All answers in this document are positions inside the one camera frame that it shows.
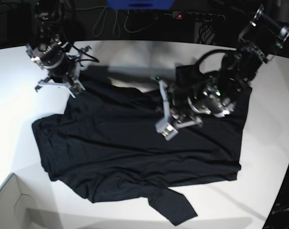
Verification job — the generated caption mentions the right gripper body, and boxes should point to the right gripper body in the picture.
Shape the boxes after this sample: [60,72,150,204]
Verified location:
[34,45,82,92]

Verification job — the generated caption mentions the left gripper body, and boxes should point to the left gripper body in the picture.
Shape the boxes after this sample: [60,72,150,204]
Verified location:
[154,76,203,131]

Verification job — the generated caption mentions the black t-shirt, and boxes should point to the black t-shirt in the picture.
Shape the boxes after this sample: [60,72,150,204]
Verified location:
[32,79,252,226]

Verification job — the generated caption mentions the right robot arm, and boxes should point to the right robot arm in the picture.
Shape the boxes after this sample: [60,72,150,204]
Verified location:
[26,0,99,98]

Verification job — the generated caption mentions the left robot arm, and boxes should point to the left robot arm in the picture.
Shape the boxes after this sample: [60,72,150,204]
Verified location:
[155,6,289,140]

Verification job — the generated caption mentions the blue plastic bin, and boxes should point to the blue plastic bin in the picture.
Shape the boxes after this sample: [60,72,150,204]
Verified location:
[107,0,175,10]

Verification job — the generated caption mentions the black power strip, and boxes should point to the black power strip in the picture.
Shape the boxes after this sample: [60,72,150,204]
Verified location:
[172,11,226,22]

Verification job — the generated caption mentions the white cardboard box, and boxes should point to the white cardboard box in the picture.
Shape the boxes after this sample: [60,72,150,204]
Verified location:
[0,174,36,229]

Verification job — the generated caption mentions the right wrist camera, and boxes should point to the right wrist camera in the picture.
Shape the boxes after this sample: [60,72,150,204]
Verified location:
[68,82,86,98]

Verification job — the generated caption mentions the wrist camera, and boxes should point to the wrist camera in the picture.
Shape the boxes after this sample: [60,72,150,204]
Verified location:
[155,120,178,141]
[68,82,86,98]

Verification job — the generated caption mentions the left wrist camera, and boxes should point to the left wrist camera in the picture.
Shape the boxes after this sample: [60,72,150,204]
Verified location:
[155,120,178,141]

